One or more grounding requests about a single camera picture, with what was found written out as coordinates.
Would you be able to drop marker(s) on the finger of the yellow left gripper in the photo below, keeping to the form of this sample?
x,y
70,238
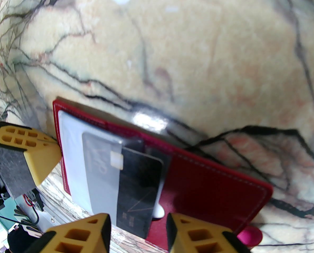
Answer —
x,y
38,162
22,134

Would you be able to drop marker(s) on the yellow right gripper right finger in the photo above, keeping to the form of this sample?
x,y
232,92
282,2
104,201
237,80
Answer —
x,y
199,241

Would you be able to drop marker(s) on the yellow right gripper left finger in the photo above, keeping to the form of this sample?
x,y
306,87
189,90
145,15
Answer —
x,y
77,238

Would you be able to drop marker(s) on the red leather card holder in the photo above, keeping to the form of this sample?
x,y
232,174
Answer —
x,y
212,194

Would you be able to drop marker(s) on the black credit card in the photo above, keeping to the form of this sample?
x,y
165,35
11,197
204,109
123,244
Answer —
x,y
138,188

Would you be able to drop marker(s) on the aluminium front rail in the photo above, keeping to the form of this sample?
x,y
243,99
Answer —
x,y
54,217

